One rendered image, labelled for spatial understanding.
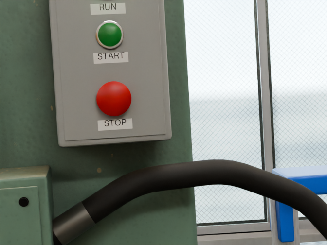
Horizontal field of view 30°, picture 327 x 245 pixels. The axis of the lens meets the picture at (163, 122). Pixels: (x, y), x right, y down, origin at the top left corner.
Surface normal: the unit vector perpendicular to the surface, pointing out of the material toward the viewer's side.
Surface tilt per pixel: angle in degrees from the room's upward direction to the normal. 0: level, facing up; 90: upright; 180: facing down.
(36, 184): 90
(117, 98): 90
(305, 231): 0
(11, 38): 90
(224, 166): 53
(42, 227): 90
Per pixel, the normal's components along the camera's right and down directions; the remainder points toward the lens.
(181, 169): 0.09, -0.58
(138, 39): 0.14, 0.04
